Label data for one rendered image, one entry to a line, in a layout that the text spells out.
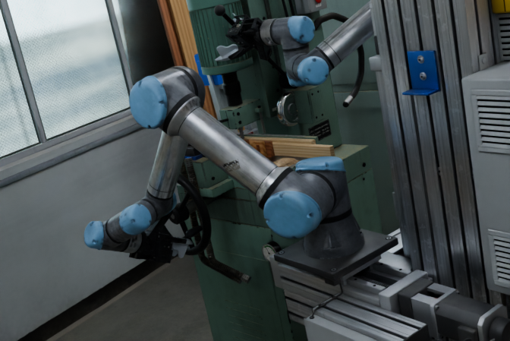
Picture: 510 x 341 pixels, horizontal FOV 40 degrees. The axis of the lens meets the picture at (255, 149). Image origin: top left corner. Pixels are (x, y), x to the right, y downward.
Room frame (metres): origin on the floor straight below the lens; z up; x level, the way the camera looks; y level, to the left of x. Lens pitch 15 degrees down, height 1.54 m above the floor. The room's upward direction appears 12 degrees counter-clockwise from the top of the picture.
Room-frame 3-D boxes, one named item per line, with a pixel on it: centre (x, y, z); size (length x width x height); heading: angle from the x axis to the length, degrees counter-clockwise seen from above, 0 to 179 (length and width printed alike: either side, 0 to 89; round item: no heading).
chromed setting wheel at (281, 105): (2.38, -0.15, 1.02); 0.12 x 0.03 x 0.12; 133
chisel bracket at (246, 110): (2.39, 0.02, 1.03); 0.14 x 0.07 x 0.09; 133
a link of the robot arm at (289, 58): (1.98, -0.17, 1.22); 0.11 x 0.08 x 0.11; 8
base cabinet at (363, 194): (2.46, -0.05, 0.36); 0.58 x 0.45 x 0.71; 133
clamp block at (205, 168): (2.24, 0.17, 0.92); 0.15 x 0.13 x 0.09; 43
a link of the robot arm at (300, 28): (1.99, -0.17, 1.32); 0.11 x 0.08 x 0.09; 43
